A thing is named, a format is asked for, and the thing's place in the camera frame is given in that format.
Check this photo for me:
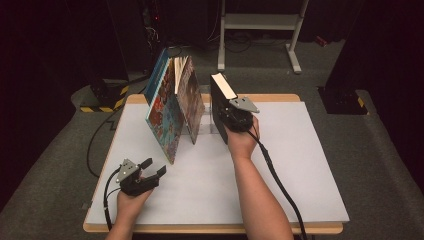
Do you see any white metal stand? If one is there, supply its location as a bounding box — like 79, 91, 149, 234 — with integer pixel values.
217, 0, 310, 75

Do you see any wooden table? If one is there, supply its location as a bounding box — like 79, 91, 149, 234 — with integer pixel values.
82, 93, 344, 235

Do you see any dark blue picture book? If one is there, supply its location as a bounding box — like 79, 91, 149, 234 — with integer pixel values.
143, 47, 172, 105

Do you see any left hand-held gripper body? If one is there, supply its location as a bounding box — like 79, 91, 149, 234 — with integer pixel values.
115, 158, 161, 197

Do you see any black book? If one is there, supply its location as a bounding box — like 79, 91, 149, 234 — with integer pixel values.
209, 72, 239, 145

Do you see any light blue picture book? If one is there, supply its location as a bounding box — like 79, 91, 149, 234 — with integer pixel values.
145, 57, 186, 166

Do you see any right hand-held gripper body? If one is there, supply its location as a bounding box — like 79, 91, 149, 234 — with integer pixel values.
219, 96, 261, 133

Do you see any black yellow striped stand base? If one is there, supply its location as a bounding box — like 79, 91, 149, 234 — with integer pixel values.
79, 78, 130, 113

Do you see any clear acrylic book rack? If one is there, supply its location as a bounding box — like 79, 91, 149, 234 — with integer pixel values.
181, 84, 222, 135

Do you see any white table mat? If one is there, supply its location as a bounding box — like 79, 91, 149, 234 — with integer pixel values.
85, 101, 350, 226

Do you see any person's right hand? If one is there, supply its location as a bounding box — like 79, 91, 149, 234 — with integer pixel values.
224, 114, 261, 162

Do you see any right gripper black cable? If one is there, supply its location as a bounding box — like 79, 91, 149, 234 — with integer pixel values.
247, 129, 310, 240

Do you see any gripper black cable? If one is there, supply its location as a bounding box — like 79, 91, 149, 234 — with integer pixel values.
247, 129, 310, 240
102, 167, 122, 232

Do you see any dark equipment rack with wires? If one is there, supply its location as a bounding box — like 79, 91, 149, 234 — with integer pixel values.
141, 0, 168, 73

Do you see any black floor cable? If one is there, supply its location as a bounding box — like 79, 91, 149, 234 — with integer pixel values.
86, 46, 184, 178

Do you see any person's left hand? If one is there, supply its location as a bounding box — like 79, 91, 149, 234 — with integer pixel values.
115, 188, 155, 225

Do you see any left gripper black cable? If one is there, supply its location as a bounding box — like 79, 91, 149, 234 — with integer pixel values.
102, 167, 122, 232

